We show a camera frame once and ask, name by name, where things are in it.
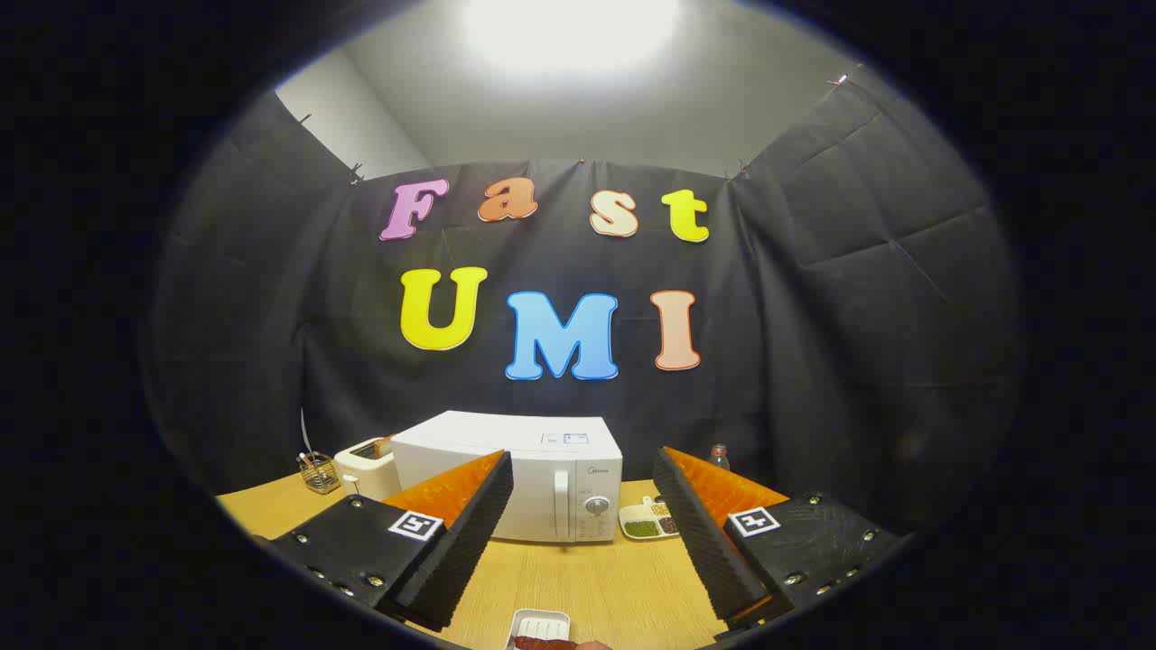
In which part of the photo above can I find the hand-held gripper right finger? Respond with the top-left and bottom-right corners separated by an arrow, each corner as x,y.
652,446 -> 909,633

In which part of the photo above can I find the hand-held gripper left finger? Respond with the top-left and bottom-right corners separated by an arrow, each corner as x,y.
269,450 -> 515,633

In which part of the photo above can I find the brown meat piece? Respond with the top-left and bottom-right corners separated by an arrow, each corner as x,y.
513,635 -> 615,650

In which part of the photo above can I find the white toaster oven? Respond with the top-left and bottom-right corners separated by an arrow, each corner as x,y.
391,411 -> 624,543

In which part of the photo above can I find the white pop-up toaster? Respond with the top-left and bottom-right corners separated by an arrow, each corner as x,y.
333,436 -> 403,503

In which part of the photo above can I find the divided plate of beans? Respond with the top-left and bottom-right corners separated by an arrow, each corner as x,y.
619,496 -> 680,542

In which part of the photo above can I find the small white ribbed plate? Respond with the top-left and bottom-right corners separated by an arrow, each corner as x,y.
504,609 -> 572,650

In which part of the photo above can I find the black backdrop cloth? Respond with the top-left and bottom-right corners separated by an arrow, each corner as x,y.
149,63 -> 1021,534

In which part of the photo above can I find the wire mesh utensil holder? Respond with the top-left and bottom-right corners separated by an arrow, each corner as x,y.
299,451 -> 341,495

